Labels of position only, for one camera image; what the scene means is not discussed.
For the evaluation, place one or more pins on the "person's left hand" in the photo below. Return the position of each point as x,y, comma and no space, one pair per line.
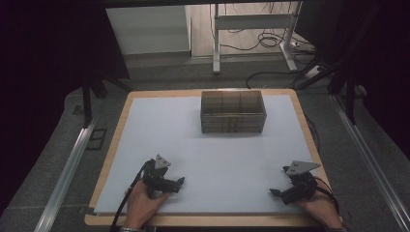
141,203

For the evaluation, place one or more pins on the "person's right hand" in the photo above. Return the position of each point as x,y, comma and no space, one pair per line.
320,206

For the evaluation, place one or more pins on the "transparent brown drawer organizer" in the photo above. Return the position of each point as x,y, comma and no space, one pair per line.
232,112

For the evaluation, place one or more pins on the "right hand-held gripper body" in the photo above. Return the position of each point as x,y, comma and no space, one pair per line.
299,187

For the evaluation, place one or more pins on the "white board with wooden frame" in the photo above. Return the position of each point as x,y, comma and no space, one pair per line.
222,167

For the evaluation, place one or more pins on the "black metal stand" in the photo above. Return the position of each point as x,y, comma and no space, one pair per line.
349,96
87,103

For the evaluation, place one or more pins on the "white cabinet panel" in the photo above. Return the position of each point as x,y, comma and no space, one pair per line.
148,29

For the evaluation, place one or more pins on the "white power strip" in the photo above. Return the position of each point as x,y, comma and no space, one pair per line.
313,72

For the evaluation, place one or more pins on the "white metal desk frame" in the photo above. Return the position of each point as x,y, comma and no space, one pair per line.
251,22

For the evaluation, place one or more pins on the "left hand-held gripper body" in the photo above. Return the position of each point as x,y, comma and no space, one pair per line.
155,180

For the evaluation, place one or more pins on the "black curtain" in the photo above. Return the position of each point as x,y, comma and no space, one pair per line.
377,58
48,64

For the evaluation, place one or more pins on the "black floor plate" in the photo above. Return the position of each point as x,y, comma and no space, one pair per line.
96,139

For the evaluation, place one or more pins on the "aluminium rail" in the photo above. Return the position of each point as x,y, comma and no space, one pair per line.
64,180
370,161

